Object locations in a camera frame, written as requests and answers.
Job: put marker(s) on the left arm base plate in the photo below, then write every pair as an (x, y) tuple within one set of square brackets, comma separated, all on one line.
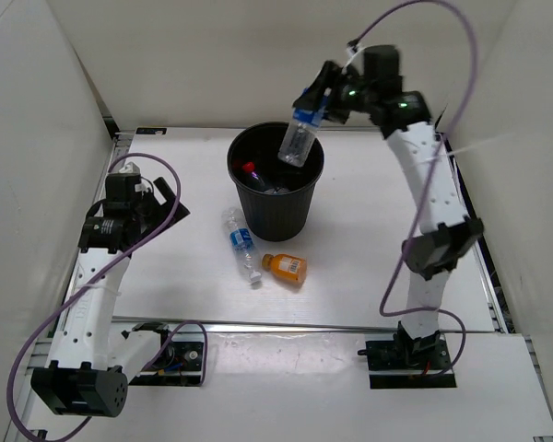
[(183, 363)]

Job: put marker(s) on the black plastic waste bin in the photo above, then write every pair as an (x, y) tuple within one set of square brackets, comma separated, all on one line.
[(273, 217)]

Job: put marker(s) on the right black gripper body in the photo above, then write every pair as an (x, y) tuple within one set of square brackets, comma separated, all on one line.
[(348, 93)]

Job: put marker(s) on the red cap water bottle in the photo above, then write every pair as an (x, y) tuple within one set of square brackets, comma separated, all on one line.
[(253, 178)]

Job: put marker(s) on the blue cap water bottle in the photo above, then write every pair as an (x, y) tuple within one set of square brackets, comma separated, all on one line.
[(300, 135)]

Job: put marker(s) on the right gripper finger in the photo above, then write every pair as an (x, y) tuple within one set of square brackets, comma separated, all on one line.
[(336, 111), (311, 99)]

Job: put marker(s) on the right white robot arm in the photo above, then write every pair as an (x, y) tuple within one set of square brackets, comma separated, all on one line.
[(442, 231)]

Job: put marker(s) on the orange juice bottle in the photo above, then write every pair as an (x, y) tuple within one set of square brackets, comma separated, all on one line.
[(286, 267)]

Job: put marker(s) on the aluminium table frame rail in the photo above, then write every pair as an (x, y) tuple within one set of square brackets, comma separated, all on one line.
[(239, 326)]

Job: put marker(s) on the small black cap water bottle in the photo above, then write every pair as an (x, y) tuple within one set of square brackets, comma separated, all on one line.
[(275, 188)]

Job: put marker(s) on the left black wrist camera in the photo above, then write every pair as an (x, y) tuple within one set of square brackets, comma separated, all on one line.
[(123, 188)]

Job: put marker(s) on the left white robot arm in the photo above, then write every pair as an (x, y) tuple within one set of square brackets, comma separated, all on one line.
[(86, 376)]

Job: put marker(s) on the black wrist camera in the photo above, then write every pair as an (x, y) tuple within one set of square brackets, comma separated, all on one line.
[(123, 188), (381, 63)]

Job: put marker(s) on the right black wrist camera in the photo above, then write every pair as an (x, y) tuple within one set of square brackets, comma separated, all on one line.
[(381, 63)]

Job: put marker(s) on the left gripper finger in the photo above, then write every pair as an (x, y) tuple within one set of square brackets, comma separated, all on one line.
[(164, 189), (170, 213)]

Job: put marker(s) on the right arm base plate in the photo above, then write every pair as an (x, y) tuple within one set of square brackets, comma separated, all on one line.
[(388, 370)]

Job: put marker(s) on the tall white cap water bottle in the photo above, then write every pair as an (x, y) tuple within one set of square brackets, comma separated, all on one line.
[(241, 242)]

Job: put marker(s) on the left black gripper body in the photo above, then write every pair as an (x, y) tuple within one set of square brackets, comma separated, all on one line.
[(152, 215)]

